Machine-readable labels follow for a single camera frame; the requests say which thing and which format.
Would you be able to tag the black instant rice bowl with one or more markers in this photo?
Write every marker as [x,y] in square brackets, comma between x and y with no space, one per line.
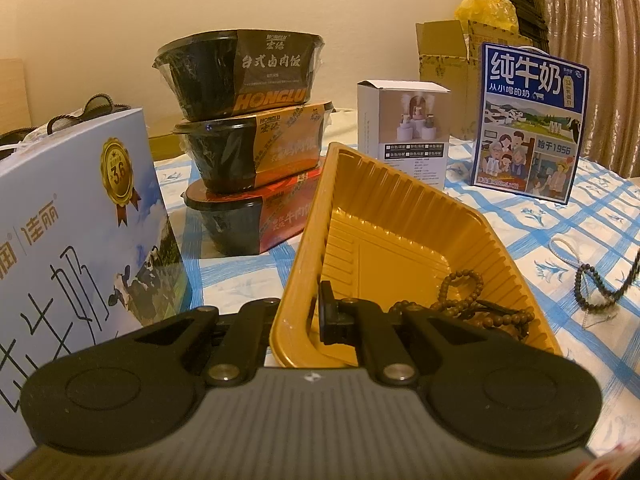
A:
[210,75]

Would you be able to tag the orange label instant rice bowl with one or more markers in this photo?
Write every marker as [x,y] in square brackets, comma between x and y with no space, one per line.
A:
[280,150]

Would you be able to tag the open cardboard box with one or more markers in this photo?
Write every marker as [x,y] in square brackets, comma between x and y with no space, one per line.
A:
[442,55]

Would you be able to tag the beige curtain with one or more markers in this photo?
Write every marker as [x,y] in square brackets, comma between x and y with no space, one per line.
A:
[590,20]

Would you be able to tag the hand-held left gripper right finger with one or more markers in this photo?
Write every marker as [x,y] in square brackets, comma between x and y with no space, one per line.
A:
[327,320]

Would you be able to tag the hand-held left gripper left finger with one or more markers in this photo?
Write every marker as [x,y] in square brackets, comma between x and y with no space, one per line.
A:
[260,315]

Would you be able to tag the red label instant rice bowl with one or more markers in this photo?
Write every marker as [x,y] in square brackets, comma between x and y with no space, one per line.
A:
[235,220]

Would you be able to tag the yellow plastic bag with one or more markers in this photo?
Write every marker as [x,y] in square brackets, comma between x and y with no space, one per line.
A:
[485,10]

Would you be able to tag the large light blue milk box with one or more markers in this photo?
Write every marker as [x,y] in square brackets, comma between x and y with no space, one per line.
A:
[75,220]

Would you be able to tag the yellow plastic tray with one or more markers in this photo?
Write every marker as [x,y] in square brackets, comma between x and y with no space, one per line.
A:
[400,220]

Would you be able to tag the black and gold rack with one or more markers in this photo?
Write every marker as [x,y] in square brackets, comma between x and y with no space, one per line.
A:
[520,0]

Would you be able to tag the small white product box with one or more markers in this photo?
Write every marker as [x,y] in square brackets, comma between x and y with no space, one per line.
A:
[380,125]

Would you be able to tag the flat cardboard piece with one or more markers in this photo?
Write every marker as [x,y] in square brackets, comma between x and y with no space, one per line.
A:
[167,147]

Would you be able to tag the blue illustrated milk carton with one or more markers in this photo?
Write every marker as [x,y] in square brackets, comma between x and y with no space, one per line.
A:
[525,125]

